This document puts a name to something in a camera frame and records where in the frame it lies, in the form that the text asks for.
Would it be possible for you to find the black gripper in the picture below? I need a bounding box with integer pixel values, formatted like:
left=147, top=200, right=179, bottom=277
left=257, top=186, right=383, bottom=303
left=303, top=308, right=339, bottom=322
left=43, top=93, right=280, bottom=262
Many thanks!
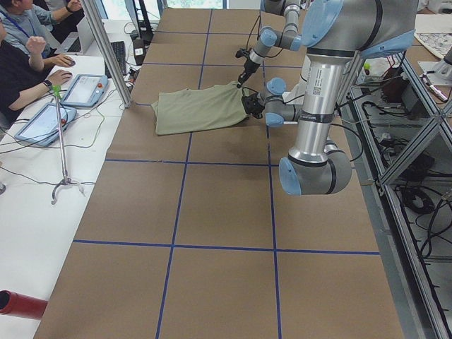
left=237, top=59, right=260, bottom=88
left=242, top=94, right=264, bottom=119

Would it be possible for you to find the olive green long-sleeve shirt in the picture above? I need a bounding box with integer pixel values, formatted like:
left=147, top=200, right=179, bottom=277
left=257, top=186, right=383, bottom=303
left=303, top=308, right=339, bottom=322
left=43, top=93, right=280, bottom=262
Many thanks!
left=152, top=81, right=247, bottom=136

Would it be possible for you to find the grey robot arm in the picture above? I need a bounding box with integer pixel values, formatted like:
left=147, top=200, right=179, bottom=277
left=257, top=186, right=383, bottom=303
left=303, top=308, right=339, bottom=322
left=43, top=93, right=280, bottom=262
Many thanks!
left=236, top=0, right=418, bottom=196
left=235, top=0, right=306, bottom=88

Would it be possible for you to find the black keyboard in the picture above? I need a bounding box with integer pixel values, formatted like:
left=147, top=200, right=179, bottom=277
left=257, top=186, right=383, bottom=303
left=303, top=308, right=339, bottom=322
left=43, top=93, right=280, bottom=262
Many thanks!
left=110, top=41, right=127, bottom=76

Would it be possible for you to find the far blue teach pendant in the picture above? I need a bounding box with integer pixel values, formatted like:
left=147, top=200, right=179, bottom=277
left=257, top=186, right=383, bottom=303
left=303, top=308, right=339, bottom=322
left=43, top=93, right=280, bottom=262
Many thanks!
left=60, top=74, right=108, bottom=108

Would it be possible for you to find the blue teach pendant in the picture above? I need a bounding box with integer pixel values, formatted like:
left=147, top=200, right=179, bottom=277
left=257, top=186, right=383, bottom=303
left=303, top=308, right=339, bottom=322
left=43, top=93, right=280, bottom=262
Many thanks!
left=14, top=103, right=59, bottom=146
left=60, top=74, right=108, bottom=108

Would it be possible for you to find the metal reacher grabber tool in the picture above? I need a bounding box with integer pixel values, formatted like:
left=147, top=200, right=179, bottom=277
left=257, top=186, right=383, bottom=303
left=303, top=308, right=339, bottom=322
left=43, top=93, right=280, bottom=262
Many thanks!
left=51, top=85, right=85, bottom=206

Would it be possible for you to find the near blue teach pendant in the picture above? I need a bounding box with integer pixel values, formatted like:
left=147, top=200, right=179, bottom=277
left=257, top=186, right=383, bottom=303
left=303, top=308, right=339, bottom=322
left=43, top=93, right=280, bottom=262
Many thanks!
left=14, top=103, right=59, bottom=146

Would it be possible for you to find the person in black shirt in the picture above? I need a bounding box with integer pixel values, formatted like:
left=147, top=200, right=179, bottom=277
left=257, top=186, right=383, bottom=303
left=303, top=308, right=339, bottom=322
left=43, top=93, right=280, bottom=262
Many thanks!
left=1, top=27, right=72, bottom=124

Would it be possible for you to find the person in blue shirt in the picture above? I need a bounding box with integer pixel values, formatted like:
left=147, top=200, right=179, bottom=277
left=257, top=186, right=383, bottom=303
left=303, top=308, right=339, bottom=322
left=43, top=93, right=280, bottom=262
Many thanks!
left=1, top=1, right=82, bottom=68

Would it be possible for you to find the red cylindrical bottle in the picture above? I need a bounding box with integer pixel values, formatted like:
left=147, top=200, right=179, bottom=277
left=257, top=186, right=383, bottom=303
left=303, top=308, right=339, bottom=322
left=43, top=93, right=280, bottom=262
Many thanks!
left=1, top=290, right=48, bottom=320

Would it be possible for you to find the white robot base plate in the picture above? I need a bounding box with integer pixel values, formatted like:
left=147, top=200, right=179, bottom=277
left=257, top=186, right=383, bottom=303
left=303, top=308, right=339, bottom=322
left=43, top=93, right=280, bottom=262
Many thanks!
left=282, top=91, right=297, bottom=105

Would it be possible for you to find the aluminium frame post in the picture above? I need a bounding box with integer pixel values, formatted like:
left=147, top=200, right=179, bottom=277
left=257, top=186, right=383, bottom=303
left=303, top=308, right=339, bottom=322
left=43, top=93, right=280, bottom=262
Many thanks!
left=81, top=0, right=131, bottom=108

